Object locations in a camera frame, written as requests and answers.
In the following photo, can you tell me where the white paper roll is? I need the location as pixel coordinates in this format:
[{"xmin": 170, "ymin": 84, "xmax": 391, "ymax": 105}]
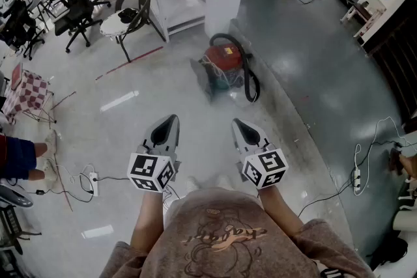
[{"xmin": 392, "ymin": 208, "xmax": 417, "ymax": 232}]

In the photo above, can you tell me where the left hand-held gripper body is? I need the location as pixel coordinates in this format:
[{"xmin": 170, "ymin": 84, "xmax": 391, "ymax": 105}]
[{"xmin": 126, "ymin": 143, "xmax": 182, "ymax": 194}]

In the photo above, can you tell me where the red checkered cloth table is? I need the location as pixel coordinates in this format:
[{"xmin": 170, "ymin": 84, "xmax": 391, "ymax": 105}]
[{"xmin": 1, "ymin": 62, "xmax": 58, "ymax": 124}]

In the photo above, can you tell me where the person's right forearm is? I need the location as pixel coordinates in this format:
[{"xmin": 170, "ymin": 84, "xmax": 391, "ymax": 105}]
[{"xmin": 257, "ymin": 185, "xmax": 306, "ymax": 238}]

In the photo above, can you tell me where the white power strip cable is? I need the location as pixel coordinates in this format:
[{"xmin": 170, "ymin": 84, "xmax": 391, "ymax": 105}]
[{"xmin": 353, "ymin": 116, "xmax": 417, "ymax": 196}]

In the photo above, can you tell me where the red floor tape strip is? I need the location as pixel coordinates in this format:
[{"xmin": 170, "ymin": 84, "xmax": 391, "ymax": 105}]
[{"xmin": 95, "ymin": 46, "xmax": 164, "ymax": 81}]

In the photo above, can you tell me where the white power strip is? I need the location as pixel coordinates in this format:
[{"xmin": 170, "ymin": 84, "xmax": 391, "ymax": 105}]
[
  {"xmin": 353, "ymin": 167, "xmax": 362, "ymax": 196},
  {"xmin": 89, "ymin": 171, "xmax": 99, "ymax": 197}
]

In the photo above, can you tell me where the thin gripper cable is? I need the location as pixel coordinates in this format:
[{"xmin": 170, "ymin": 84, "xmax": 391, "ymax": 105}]
[{"xmin": 162, "ymin": 184, "xmax": 180, "ymax": 206}]

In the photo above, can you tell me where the red vacuum cleaner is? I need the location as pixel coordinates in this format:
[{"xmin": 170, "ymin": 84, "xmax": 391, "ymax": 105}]
[{"xmin": 198, "ymin": 42, "xmax": 253, "ymax": 95}]

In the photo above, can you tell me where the black office chair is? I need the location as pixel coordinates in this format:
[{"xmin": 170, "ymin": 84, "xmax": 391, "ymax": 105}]
[
  {"xmin": 53, "ymin": 0, "xmax": 111, "ymax": 53},
  {"xmin": 0, "ymin": 0, "xmax": 46, "ymax": 61}
]

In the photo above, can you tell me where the person's left forearm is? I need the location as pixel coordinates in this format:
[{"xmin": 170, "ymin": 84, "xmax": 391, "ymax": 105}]
[{"xmin": 130, "ymin": 190, "xmax": 164, "ymax": 253}]

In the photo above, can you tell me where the person's brown printed shirt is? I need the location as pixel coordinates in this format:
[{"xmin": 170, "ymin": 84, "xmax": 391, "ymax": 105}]
[{"xmin": 99, "ymin": 187, "xmax": 375, "ymax": 278}]

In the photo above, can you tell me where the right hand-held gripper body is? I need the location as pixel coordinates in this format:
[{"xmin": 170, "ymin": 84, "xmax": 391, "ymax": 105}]
[{"xmin": 236, "ymin": 139, "xmax": 290, "ymax": 189}]

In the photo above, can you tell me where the round chair with white cushion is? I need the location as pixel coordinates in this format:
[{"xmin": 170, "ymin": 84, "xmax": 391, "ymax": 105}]
[{"xmin": 99, "ymin": 0, "xmax": 167, "ymax": 63}]

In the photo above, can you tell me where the long black floor cable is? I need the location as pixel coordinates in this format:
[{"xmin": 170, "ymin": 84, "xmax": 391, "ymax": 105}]
[{"xmin": 298, "ymin": 139, "xmax": 403, "ymax": 218}]

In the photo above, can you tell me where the black item on chair cushion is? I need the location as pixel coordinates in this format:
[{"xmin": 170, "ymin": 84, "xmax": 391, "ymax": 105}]
[{"xmin": 117, "ymin": 8, "xmax": 141, "ymax": 24}]

